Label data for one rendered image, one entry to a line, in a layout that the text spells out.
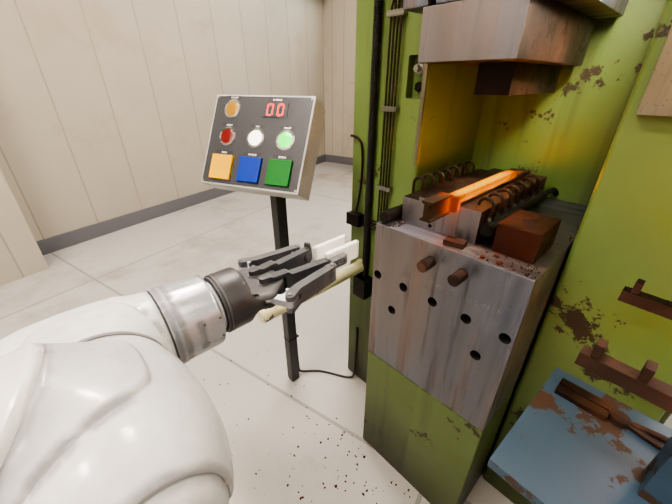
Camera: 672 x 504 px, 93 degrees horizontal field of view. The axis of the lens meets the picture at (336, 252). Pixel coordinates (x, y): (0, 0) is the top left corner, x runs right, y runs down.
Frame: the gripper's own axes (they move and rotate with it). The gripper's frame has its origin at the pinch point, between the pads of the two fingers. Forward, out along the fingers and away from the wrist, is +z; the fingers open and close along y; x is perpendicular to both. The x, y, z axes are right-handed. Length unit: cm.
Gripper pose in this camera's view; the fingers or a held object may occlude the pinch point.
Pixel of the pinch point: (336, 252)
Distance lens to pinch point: 50.8
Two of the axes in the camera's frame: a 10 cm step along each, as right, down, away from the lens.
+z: 7.3, -3.2, 6.0
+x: 0.0, -8.8, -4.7
